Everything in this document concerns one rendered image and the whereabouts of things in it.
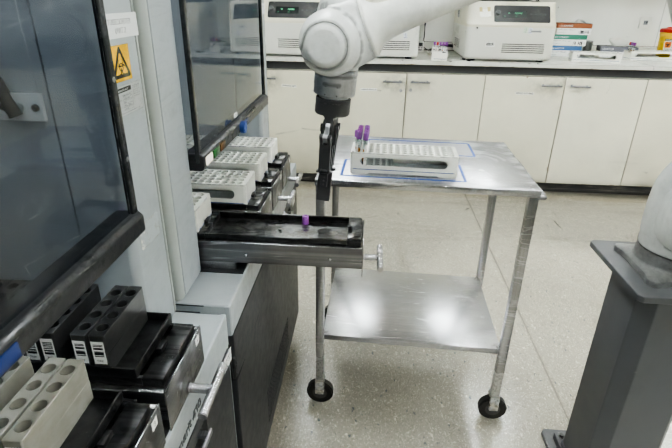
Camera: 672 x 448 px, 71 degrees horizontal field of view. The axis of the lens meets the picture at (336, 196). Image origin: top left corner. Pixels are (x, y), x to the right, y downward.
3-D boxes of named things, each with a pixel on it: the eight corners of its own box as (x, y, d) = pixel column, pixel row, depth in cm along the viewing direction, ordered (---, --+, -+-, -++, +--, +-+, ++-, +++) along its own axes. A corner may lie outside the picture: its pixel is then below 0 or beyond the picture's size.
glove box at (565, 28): (556, 34, 332) (558, 18, 328) (550, 33, 344) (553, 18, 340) (592, 35, 330) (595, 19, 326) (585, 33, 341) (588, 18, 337)
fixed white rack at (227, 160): (154, 181, 130) (151, 159, 127) (168, 168, 139) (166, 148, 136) (260, 185, 128) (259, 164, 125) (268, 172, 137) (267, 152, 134)
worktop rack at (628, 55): (629, 60, 321) (631, 51, 319) (621, 58, 330) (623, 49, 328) (673, 61, 321) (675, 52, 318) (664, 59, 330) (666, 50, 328)
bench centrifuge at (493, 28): (463, 61, 306) (477, -60, 278) (449, 50, 362) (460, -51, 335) (551, 63, 302) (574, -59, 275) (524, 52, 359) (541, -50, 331)
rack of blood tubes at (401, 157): (349, 173, 133) (350, 152, 131) (352, 161, 142) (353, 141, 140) (456, 178, 130) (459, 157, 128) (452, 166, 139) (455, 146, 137)
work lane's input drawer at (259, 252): (49, 261, 103) (40, 225, 100) (85, 232, 116) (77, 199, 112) (383, 279, 99) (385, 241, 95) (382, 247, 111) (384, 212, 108)
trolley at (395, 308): (306, 403, 161) (303, 178, 128) (323, 318, 203) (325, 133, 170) (507, 423, 154) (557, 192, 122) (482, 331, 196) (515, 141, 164)
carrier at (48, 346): (93, 315, 73) (85, 282, 70) (106, 316, 73) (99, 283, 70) (46, 370, 62) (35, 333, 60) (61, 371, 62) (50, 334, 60)
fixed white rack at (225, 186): (127, 203, 116) (123, 180, 113) (145, 188, 125) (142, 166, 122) (247, 209, 114) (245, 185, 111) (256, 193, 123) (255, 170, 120)
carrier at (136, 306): (136, 318, 72) (129, 285, 70) (149, 318, 72) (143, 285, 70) (95, 373, 62) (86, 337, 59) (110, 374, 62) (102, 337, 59)
